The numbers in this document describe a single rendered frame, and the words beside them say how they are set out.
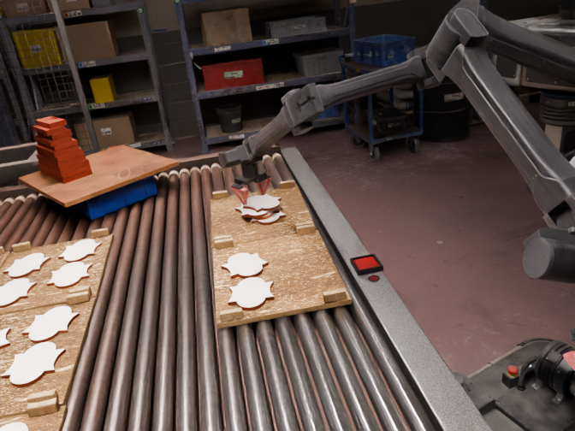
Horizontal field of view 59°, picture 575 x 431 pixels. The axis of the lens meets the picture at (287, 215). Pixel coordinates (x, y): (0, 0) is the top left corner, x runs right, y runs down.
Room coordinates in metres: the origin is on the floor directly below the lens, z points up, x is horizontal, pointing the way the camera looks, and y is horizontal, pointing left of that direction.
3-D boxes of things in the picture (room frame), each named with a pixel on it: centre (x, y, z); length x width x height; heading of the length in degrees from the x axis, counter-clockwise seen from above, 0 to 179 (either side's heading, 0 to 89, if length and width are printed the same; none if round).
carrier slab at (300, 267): (1.28, 0.06, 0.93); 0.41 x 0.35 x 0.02; 6
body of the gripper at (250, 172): (1.71, 0.11, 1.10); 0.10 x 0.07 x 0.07; 135
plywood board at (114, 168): (2.10, 0.78, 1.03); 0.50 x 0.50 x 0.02; 42
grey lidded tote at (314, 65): (5.93, -0.56, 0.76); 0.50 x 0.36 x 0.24; 103
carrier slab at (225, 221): (1.69, 0.10, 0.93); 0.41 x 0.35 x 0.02; 5
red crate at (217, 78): (5.84, 0.42, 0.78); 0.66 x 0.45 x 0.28; 97
